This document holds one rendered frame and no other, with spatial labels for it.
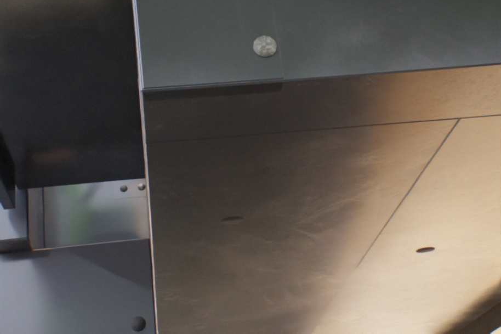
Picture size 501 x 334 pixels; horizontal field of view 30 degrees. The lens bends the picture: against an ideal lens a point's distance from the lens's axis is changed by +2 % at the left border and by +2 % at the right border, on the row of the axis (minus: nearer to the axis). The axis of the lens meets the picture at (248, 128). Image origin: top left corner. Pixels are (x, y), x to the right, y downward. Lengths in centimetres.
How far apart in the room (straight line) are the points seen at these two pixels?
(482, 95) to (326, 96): 15
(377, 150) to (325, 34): 20
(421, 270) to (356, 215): 55
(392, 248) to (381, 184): 30
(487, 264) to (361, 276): 23
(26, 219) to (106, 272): 32
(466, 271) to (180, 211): 82
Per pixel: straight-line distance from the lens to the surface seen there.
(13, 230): 312
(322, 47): 82
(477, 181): 115
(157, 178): 98
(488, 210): 127
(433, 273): 177
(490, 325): 221
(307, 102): 84
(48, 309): 316
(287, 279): 148
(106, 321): 314
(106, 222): 354
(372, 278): 174
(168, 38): 81
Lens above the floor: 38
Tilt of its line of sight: 21 degrees up
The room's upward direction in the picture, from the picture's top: 7 degrees counter-clockwise
